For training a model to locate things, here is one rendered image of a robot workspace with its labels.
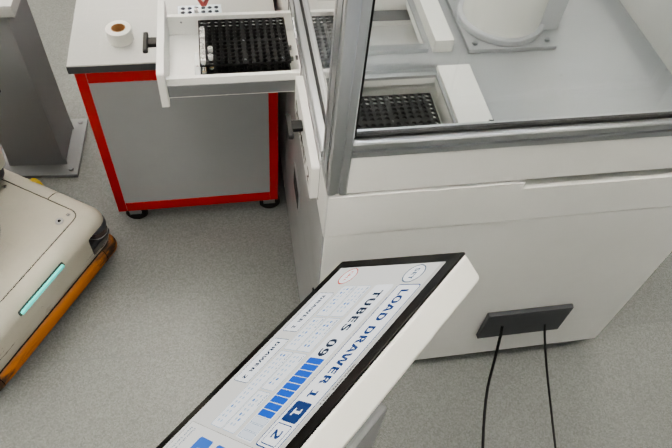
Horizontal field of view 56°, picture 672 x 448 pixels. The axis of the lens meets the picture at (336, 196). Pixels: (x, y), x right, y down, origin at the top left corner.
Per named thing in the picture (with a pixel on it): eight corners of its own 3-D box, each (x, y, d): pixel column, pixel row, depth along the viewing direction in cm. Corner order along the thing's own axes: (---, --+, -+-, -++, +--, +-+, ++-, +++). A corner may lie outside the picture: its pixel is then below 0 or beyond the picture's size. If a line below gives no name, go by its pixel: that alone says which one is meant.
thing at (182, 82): (169, 99, 155) (165, 80, 151) (169, 32, 171) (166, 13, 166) (331, 90, 161) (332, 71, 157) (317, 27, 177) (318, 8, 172)
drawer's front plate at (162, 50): (162, 108, 155) (155, 74, 147) (163, 33, 173) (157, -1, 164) (169, 108, 155) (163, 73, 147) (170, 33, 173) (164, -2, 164)
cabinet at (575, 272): (308, 385, 199) (321, 242, 137) (275, 143, 261) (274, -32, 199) (590, 350, 214) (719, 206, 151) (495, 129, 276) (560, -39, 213)
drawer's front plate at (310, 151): (309, 200, 141) (311, 167, 132) (294, 108, 159) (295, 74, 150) (317, 199, 141) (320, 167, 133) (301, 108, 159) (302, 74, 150)
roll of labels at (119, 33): (134, 31, 181) (132, 19, 178) (132, 47, 177) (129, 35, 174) (109, 31, 181) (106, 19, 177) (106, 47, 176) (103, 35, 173)
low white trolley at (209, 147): (120, 229, 230) (65, 66, 171) (127, 109, 267) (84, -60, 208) (281, 216, 239) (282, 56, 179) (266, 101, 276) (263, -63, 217)
